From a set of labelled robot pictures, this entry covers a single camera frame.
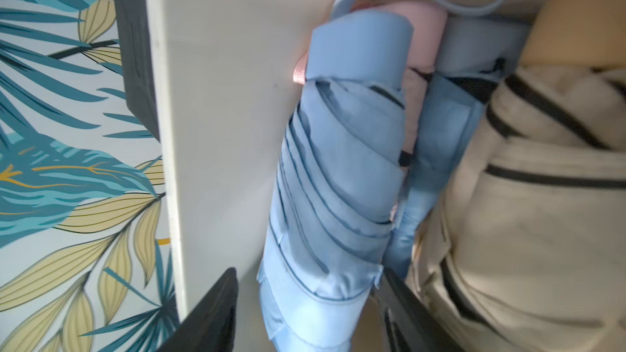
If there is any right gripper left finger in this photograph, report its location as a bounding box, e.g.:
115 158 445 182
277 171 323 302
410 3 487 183
158 267 239 352

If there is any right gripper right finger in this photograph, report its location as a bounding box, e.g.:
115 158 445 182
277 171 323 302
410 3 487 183
376 268 463 352

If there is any beige umbrella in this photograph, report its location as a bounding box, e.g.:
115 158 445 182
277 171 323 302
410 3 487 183
410 0 626 352

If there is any beige plastic storage box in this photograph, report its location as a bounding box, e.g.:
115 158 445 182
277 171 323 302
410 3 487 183
141 0 626 352

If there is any pink umbrella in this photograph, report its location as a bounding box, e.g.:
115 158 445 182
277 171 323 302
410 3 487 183
296 2 448 175

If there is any black plastic tool case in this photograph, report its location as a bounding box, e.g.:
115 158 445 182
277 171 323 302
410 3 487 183
114 0 160 139

